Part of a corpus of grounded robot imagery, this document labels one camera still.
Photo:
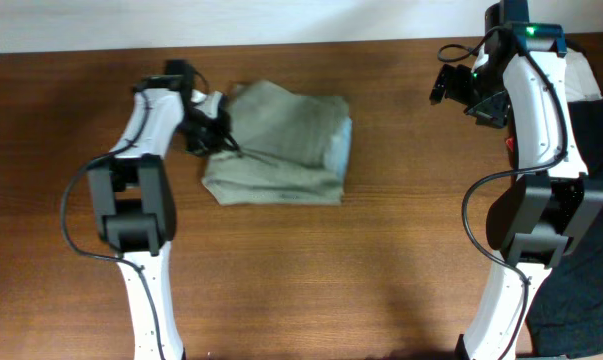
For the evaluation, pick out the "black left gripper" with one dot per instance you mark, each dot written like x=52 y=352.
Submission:
x=224 y=138

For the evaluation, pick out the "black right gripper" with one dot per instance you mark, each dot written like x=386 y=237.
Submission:
x=496 y=115

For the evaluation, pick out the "khaki green shorts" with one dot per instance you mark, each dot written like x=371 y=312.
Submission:
x=294 y=148

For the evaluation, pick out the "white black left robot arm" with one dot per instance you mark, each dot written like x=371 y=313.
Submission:
x=132 y=200

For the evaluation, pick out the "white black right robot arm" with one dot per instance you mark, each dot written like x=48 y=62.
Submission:
x=518 y=82

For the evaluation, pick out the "red cloth in pile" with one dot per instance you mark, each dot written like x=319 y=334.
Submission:
x=511 y=145

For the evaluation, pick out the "beige cloth in pile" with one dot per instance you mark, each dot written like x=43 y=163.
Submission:
x=580 y=82

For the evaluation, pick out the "black clothing pile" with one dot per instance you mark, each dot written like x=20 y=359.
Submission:
x=566 y=316

